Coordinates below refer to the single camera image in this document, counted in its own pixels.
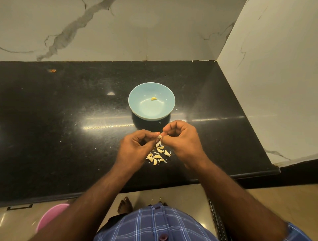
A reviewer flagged person's left hand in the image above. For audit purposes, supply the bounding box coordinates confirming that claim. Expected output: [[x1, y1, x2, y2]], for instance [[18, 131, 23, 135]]
[[115, 129, 162, 176]]

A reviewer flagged person's right hand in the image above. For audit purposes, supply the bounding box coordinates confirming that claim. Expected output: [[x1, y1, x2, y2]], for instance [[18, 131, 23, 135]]
[[160, 120, 208, 170]]

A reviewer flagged pile of garlic skins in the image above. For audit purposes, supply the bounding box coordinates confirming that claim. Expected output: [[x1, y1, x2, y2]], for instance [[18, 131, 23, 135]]
[[146, 141, 172, 166]]

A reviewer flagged light blue bowl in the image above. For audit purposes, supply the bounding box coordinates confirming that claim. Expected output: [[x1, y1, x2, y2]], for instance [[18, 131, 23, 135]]
[[128, 82, 176, 121]]

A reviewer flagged person's left forearm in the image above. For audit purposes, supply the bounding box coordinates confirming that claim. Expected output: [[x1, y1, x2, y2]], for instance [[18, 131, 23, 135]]
[[30, 165, 132, 241]]

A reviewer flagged person's right forearm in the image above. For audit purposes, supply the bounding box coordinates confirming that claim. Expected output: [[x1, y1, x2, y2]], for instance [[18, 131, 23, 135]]
[[193, 159, 289, 241]]

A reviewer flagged person's left foot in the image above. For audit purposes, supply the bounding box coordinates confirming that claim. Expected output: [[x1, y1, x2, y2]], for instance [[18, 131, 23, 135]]
[[118, 197, 134, 215]]

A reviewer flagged blue plaid shirt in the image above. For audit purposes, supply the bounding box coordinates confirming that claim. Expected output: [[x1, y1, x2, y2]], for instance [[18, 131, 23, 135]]
[[94, 203, 313, 241]]

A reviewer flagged black cabinet trim strip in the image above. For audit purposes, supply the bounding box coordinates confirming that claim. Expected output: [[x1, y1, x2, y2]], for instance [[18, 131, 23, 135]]
[[209, 199, 229, 241]]

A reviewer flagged pink plastic bucket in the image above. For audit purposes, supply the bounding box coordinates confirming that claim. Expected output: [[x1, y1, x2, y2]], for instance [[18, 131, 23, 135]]
[[36, 203, 70, 233]]

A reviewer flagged black drawer handle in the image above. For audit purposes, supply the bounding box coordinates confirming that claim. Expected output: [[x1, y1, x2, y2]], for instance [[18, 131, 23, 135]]
[[7, 204, 33, 211]]

